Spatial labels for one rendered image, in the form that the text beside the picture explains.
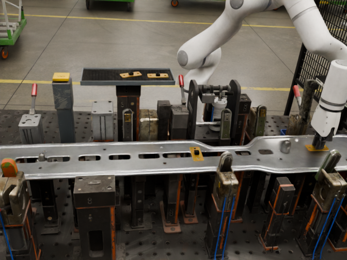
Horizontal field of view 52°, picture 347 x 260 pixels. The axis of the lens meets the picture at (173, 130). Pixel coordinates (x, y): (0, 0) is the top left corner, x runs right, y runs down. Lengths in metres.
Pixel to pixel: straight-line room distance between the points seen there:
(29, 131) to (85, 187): 0.37
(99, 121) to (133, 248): 0.47
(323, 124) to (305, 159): 0.14
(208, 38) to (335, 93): 0.58
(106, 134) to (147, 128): 0.15
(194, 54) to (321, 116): 0.60
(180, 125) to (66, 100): 0.47
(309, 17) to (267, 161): 0.51
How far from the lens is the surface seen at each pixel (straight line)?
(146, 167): 1.21
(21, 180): 1.12
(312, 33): 1.32
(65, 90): 1.47
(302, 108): 1.51
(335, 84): 1.31
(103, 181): 1.11
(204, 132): 1.49
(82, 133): 1.96
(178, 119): 1.38
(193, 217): 1.47
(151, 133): 1.35
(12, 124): 2.12
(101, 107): 1.34
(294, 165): 1.34
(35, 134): 1.38
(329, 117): 1.35
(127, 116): 1.32
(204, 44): 1.60
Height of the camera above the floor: 1.74
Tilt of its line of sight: 31 degrees down
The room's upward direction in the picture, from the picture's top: 4 degrees clockwise
